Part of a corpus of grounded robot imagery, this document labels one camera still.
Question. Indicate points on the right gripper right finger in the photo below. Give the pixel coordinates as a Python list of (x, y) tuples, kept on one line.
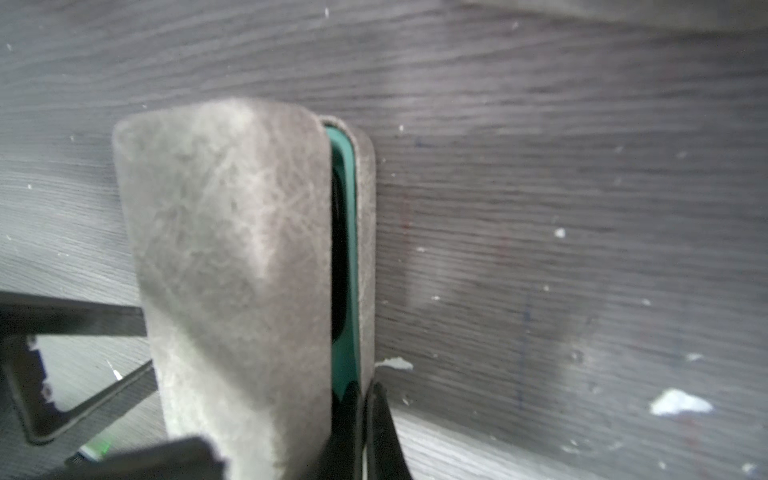
[(384, 456)]

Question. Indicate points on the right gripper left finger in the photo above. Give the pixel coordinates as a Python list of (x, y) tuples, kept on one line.
[(342, 455)]

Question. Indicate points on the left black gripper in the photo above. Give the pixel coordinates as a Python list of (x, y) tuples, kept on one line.
[(24, 317)]

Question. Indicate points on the teal case black sunglasses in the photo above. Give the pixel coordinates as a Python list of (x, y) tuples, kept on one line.
[(252, 225)]

